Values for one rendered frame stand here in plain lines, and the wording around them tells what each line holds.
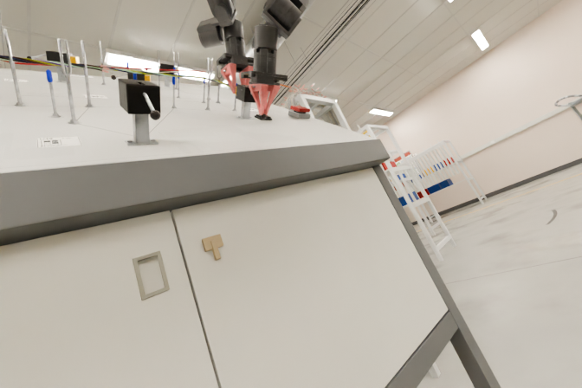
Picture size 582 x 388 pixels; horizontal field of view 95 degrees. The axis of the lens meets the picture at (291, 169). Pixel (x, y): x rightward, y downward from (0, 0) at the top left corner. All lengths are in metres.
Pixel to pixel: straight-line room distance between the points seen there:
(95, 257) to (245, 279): 0.20
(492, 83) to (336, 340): 8.47
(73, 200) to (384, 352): 0.55
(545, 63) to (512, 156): 2.18
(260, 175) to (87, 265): 0.27
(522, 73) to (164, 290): 8.66
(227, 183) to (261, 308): 0.20
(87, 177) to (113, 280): 0.13
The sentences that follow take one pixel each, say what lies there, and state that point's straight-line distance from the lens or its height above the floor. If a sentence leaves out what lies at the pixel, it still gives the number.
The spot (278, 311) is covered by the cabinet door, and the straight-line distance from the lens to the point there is 0.48.
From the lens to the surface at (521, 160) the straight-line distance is 8.60.
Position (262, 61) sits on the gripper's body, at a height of 1.09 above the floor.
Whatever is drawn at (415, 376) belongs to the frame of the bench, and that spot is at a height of 0.38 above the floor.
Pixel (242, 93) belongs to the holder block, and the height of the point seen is 1.11.
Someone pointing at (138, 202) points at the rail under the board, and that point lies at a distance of 0.40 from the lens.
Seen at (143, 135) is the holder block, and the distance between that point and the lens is 0.51.
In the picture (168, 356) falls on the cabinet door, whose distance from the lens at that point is 0.42.
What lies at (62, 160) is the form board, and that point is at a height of 0.89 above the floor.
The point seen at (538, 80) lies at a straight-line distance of 8.70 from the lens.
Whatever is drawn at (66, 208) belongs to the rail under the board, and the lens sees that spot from 0.40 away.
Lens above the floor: 0.67
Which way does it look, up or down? 16 degrees up
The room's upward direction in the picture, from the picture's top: 23 degrees counter-clockwise
